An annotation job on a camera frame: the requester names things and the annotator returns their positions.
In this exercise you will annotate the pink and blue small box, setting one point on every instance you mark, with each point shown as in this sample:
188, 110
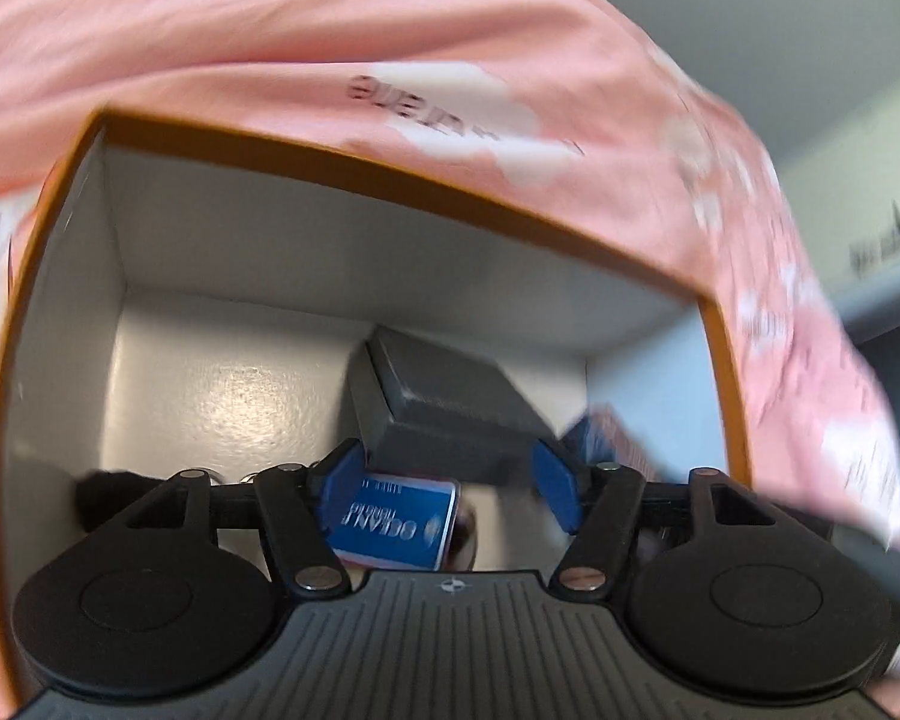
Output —
615, 442

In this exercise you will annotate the grey wall shelf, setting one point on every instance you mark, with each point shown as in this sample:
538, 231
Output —
881, 270

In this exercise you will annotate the dark shelf ornament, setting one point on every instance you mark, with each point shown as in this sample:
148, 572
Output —
889, 240

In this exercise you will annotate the blue printed card box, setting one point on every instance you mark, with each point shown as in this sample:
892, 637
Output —
397, 525

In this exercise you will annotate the grey box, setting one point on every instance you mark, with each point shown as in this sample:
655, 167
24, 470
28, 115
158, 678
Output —
450, 397

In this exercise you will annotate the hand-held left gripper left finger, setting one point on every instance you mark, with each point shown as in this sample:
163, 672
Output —
341, 481

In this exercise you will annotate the pink cloud printed blanket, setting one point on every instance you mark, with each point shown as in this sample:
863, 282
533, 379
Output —
570, 165

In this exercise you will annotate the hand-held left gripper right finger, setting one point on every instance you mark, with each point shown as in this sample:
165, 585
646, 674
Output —
556, 481

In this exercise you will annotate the orange storage box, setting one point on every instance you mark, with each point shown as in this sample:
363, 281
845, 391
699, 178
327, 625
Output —
217, 262

